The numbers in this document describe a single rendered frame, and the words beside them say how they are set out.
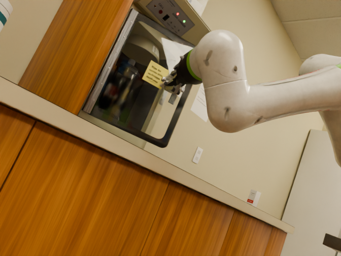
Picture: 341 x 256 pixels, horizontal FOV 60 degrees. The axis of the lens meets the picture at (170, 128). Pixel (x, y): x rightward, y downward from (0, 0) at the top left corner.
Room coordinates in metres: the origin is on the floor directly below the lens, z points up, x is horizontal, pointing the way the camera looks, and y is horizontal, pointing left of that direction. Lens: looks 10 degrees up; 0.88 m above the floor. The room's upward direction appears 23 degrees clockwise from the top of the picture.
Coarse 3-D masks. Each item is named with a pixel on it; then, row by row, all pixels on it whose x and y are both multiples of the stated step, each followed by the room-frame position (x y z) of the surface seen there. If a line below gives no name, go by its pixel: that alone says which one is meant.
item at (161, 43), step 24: (144, 24) 0.96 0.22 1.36; (144, 48) 0.97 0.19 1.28; (168, 48) 0.99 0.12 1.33; (192, 48) 1.01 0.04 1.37; (120, 72) 0.95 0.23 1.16; (144, 72) 0.98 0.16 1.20; (120, 96) 0.96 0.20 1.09; (144, 96) 0.99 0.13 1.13; (168, 96) 1.01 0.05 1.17; (120, 120) 0.97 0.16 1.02; (144, 120) 1.00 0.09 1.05; (168, 120) 1.02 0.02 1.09
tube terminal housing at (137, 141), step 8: (200, 0) 1.14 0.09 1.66; (136, 8) 0.96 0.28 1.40; (80, 112) 0.94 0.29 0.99; (88, 120) 0.97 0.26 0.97; (96, 120) 0.99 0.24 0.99; (104, 128) 1.02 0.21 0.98; (112, 128) 1.04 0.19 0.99; (120, 136) 1.08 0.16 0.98; (128, 136) 1.10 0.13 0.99; (136, 144) 1.14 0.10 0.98; (144, 144) 1.16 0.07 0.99
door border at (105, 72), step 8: (128, 16) 0.93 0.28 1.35; (136, 16) 0.94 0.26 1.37; (128, 24) 0.94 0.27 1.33; (120, 32) 0.93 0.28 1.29; (128, 32) 0.94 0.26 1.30; (120, 40) 0.94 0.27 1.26; (120, 48) 0.94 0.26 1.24; (112, 56) 0.94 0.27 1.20; (112, 64) 0.94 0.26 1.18; (104, 72) 0.94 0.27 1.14; (104, 80) 0.94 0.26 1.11; (96, 88) 0.94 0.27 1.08; (96, 96) 0.94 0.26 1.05; (88, 104) 0.94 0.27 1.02; (88, 112) 0.94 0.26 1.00
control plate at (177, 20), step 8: (152, 0) 0.93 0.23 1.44; (160, 0) 0.93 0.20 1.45; (168, 0) 0.94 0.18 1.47; (152, 8) 0.95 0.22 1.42; (160, 8) 0.96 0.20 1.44; (168, 8) 0.96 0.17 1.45; (176, 8) 0.97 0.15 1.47; (160, 16) 0.98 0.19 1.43; (176, 16) 0.99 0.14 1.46; (184, 16) 1.00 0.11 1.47; (168, 24) 1.02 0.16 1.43; (176, 24) 1.02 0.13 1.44; (184, 24) 1.03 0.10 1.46; (192, 24) 1.03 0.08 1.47; (176, 32) 1.05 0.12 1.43; (184, 32) 1.06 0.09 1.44
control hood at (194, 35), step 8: (136, 0) 0.93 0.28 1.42; (144, 0) 0.92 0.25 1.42; (176, 0) 0.94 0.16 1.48; (184, 0) 0.94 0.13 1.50; (144, 8) 0.95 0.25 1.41; (184, 8) 0.97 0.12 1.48; (192, 8) 0.98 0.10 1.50; (152, 16) 0.98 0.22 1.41; (192, 16) 1.00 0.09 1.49; (200, 16) 1.01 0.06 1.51; (160, 24) 1.01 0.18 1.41; (200, 24) 1.04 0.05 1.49; (192, 32) 1.06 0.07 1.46; (200, 32) 1.07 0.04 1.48; (208, 32) 1.07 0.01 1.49; (192, 40) 1.09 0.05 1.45
